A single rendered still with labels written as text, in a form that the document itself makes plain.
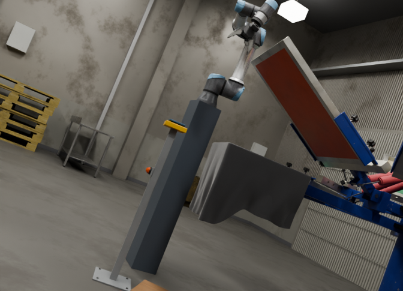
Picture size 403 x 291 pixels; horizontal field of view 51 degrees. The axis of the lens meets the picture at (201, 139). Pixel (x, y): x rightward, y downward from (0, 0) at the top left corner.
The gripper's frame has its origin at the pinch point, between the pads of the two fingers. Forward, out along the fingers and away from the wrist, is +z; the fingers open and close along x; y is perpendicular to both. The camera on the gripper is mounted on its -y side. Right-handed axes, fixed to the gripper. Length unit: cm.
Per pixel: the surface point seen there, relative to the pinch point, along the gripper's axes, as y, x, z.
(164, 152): 10, -7, 72
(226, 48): 720, -20, -231
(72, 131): 661, 116, 134
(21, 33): 605, 297, 48
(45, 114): 528, 153, 134
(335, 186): 45, -119, 14
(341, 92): 626, -273, -298
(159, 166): 10, -10, 80
